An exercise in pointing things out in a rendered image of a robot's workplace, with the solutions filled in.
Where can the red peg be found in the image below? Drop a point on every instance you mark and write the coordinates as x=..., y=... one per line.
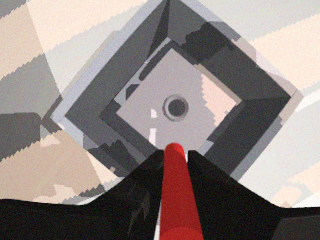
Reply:
x=178, y=217

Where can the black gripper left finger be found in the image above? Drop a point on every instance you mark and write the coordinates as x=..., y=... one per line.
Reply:
x=128, y=211

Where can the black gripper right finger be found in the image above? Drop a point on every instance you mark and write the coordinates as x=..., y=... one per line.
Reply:
x=230, y=211

